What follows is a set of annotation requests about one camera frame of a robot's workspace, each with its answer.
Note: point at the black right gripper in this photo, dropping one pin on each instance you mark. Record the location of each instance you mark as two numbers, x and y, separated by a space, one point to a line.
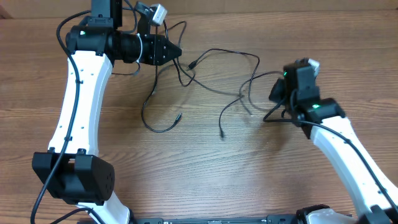
276 94

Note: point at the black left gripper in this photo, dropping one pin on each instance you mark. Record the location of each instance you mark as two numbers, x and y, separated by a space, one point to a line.
161 42

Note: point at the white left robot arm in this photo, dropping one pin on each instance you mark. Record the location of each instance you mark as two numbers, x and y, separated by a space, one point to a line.
71 168

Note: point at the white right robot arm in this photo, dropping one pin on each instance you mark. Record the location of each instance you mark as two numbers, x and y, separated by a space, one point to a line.
325 123

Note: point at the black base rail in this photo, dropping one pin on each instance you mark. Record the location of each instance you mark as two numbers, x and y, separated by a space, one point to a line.
270 219

